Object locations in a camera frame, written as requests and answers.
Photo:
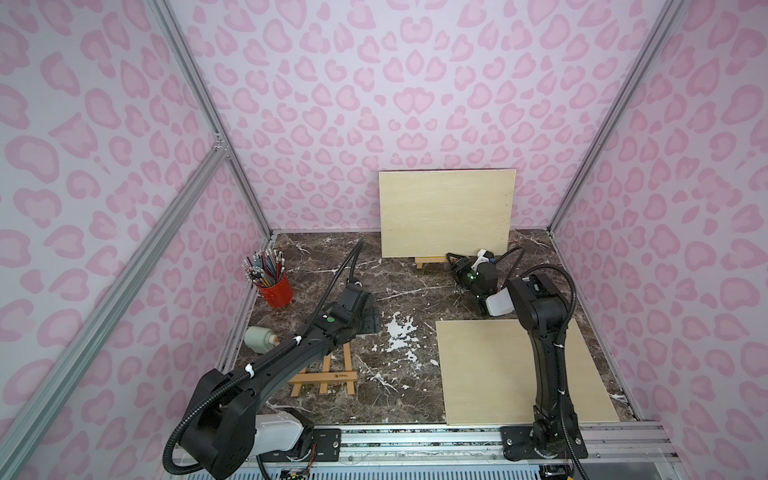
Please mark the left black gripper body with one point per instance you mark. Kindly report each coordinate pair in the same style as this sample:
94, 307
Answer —
365, 309

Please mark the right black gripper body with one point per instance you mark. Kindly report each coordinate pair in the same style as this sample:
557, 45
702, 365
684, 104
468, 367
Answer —
471, 285

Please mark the wooden easel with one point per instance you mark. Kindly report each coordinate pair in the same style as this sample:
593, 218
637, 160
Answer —
422, 262
323, 379

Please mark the plywood board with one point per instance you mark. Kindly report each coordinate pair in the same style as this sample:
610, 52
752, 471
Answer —
488, 374
432, 213

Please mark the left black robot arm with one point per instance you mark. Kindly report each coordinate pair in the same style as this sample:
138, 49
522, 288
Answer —
219, 428

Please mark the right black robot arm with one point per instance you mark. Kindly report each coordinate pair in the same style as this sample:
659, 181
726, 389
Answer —
544, 299

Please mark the red pencil bucket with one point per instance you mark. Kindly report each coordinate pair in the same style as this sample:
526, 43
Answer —
278, 295

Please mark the bunch of coloured pencils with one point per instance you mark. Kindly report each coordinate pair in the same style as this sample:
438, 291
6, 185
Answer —
264, 269

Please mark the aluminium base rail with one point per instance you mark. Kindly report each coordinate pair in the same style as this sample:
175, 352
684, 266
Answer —
623, 450

